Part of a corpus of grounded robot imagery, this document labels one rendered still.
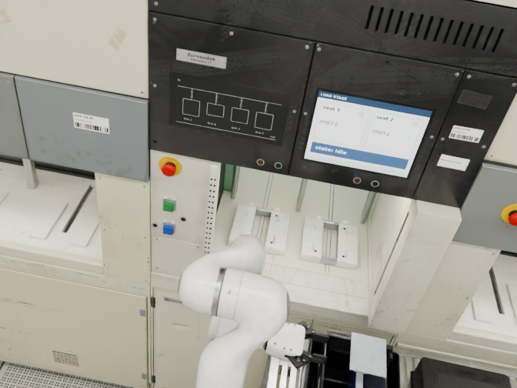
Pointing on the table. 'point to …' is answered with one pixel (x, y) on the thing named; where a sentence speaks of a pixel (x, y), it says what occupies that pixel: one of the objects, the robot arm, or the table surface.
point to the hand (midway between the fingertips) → (321, 348)
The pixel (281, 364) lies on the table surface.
